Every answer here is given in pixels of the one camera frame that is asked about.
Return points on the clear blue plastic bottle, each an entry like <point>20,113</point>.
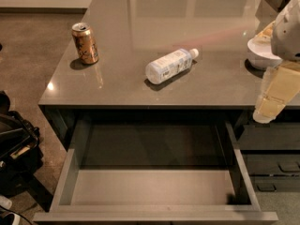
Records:
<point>170,65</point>

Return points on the black bag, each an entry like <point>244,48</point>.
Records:
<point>20,155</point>

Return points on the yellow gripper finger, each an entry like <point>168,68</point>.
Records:
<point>279,86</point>
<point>265,35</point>

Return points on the orange soda can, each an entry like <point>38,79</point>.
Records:
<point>85,43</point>

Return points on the white bowl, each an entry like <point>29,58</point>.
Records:
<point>260,55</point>

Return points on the open grey top drawer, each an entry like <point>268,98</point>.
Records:
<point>154,174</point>

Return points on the dark lower drawers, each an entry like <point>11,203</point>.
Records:
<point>272,156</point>

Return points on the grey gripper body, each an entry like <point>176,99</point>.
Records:
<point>288,32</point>

